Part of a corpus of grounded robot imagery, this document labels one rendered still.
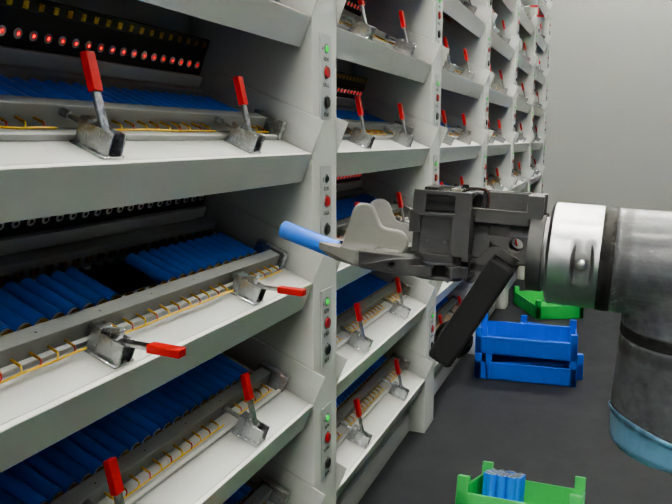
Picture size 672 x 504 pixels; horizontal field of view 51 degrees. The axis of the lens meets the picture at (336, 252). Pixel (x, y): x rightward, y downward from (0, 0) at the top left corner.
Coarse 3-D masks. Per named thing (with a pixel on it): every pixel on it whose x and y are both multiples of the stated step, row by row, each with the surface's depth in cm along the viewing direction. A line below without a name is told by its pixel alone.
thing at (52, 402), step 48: (0, 240) 70; (48, 240) 76; (240, 240) 107; (144, 336) 71; (192, 336) 75; (240, 336) 87; (0, 384) 56; (48, 384) 58; (96, 384) 61; (144, 384) 69; (0, 432) 51; (48, 432) 57
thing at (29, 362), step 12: (216, 288) 87; (228, 288) 90; (192, 300) 82; (156, 312) 76; (120, 324) 70; (60, 348) 63; (72, 348) 64; (24, 360) 59; (36, 360) 60; (12, 372) 58
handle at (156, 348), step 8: (120, 336) 65; (128, 344) 64; (136, 344) 64; (144, 344) 64; (152, 344) 63; (160, 344) 63; (168, 344) 63; (152, 352) 63; (160, 352) 63; (168, 352) 62; (176, 352) 62; (184, 352) 63
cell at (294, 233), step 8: (288, 224) 71; (280, 232) 71; (288, 232) 70; (296, 232) 70; (304, 232) 70; (312, 232) 70; (288, 240) 71; (296, 240) 70; (304, 240) 70; (312, 240) 70; (320, 240) 69; (328, 240) 69; (336, 240) 70; (312, 248) 70; (328, 256) 70
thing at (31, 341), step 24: (240, 264) 93; (264, 264) 99; (168, 288) 78; (192, 288) 82; (96, 312) 67; (120, 312) 70; (144, 312) 74; (168, 312) 76; (0, 336) 58; (24, 336) 59; (48, 336) 61; (72, 336) 64; (0, 360) 56
